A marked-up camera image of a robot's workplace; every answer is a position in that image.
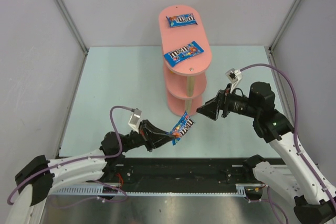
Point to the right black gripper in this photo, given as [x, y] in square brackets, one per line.
[224, 104]

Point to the slotted cable duct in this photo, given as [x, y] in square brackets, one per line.
[235, 190]

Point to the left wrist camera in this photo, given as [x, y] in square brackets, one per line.
[135, 120]

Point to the pink tiered shelf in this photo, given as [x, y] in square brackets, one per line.
[185, 87]

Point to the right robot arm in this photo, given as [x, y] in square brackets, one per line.
[308, 192]

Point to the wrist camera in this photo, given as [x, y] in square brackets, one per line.
[135, 120]
[235, 77]

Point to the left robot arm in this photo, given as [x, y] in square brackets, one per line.
[46, 176]

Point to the blue M&M bag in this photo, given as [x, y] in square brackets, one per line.
[181, 20]
[184, 53]

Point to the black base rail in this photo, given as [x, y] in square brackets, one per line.
[181, 171]

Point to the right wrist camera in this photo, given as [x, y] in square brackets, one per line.
[235, 77]

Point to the blue white candy bar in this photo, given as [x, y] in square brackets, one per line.
[182, 127]

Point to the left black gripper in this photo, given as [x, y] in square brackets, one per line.
[145, 137]

